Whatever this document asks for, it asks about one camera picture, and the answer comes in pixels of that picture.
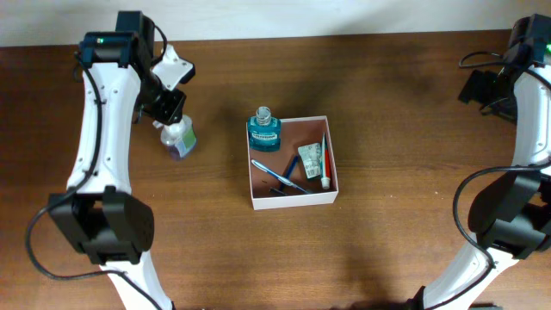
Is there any clear pump soap bottle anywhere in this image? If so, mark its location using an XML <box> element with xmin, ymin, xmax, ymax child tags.
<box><xmin>152</xmin><ymin>115</ymin><xmax>197</xmax><ymax>160</ymax></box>

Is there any blue mouthwash bottle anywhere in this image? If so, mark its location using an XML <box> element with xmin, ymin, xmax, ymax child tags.
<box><xmin>247</xmin><ymin>106</ymin><xmax>282</xmax><ymax>152</ymax></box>

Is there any blue white toothbrush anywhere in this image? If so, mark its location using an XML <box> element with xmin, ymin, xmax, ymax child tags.
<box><xmin>251</xmin><ymin>159</ymin><xmax>310</xmax><ymax>194</ymax></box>

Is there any blue disposable razor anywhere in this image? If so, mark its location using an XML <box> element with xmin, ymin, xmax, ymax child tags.
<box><xmin>269</xmin><ymin>155</ymin><xmax>300</xmax><ymax>196</ymax></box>

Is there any green Dettol soap bar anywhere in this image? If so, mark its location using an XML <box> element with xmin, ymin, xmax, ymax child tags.
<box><xmin>298</xmin><ymin>143</ymin><xmax>321</xmax><ymax>179</ymax></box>

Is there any toothpaste tube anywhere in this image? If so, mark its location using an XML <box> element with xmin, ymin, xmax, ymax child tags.
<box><xmin>321</xmin><ymin>133</ymin><xmax>331</xmax><ymax>190</ymax></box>

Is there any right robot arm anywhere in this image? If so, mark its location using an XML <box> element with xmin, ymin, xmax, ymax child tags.
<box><xmin>406</xmin><ymin>14</ymin><xmax>550</xmax><ymax>309</ymax></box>

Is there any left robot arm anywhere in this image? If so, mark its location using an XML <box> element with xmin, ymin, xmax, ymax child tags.
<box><xmin>46</xmin><ymin>11</ymin><xmax>195</xmax><ymax>309</ymax></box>

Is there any white cardboard box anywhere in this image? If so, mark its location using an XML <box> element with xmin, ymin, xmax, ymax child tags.
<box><xmin>247</xmin><ymin>115</ymin><xmax>339</xmax><ymax>210</ymax></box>

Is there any right black cable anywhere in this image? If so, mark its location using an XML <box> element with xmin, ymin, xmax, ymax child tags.
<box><xmin>451</xmin><ymin>51</ymin><xmax>551</xmax><ymax>302</ymax></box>

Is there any black cable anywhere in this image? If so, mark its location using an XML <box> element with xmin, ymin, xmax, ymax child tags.
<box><xmin>24</xmin><ymin>25</ymin><xmax>169</xmax><ymax>310</ymax></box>
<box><xmin>451</xmin><ymin>51</ymin><xmax>551</xmax><ymax>302</ymax></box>

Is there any left black cable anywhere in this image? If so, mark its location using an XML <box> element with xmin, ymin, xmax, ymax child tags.
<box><xmin>24</xmin><ymin>25</ymin><xmax>169</xmax><ymax>310</ymax></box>

